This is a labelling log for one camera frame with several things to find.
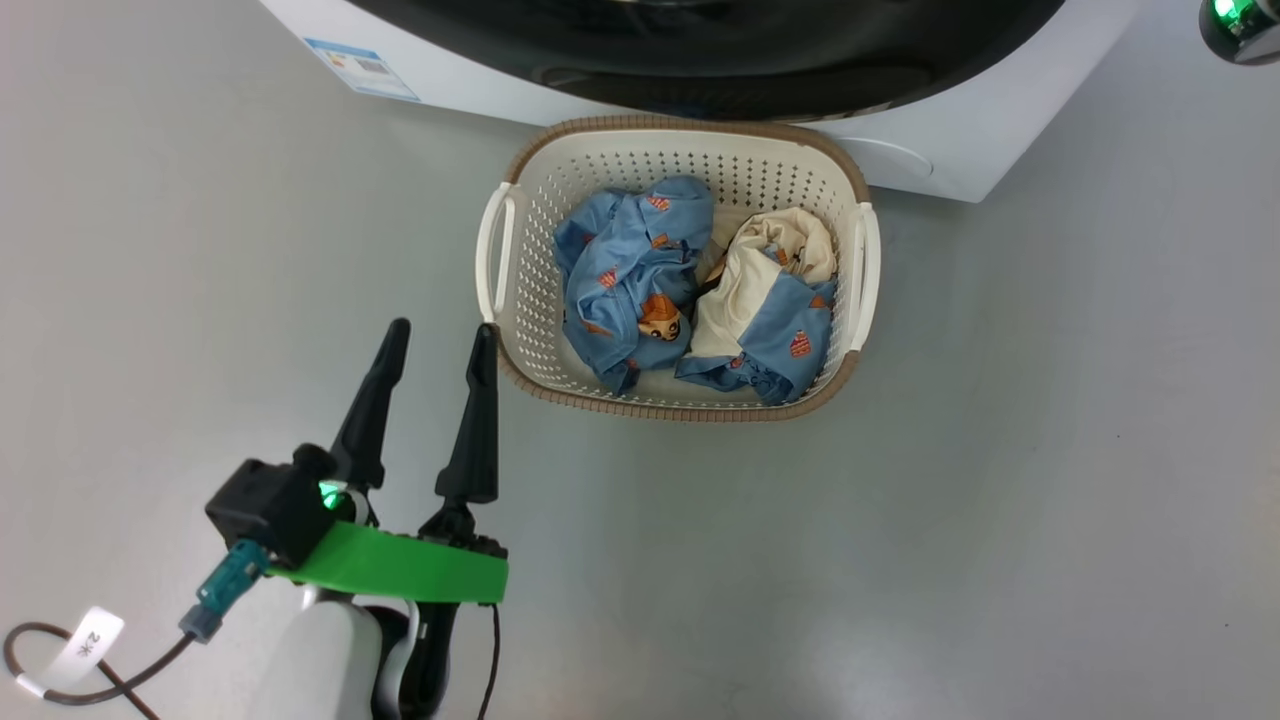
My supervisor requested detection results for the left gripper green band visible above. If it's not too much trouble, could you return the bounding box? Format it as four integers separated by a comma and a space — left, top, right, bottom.
265, 318, 509, 605

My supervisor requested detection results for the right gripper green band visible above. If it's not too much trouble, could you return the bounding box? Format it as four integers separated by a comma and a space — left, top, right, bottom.
1198, 0, 1280, 67

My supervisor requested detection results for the blue printed shirt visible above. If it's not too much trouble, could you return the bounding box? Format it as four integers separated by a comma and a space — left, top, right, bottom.
553, 176, 716, 396

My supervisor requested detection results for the cream and blue garment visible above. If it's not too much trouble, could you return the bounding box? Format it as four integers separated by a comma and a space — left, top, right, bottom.
675, 207, 839, 406

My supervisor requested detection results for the black round glass washer door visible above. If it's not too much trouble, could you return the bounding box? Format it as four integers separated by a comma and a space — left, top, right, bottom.
345, 0, 1066, 123

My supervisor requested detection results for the white front-load washing machine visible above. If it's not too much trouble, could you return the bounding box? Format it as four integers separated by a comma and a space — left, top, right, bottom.
258, 0, 1143, 204

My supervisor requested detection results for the cream perforated laundry basket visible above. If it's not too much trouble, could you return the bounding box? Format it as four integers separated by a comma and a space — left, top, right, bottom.
475, 113, 882, 423

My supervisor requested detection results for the blue energy label sticker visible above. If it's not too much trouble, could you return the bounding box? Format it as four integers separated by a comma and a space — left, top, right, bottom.
303, 38, 422, 103

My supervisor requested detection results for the round filter cover flap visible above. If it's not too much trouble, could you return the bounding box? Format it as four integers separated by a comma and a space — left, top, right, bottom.
850, 135, 936, 181

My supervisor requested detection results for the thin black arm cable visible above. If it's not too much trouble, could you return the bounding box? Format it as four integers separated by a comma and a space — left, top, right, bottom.
478, 603, 501, 720

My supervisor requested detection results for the white cable tag label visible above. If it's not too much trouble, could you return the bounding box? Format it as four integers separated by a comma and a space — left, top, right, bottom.
40, 607, 125, 691

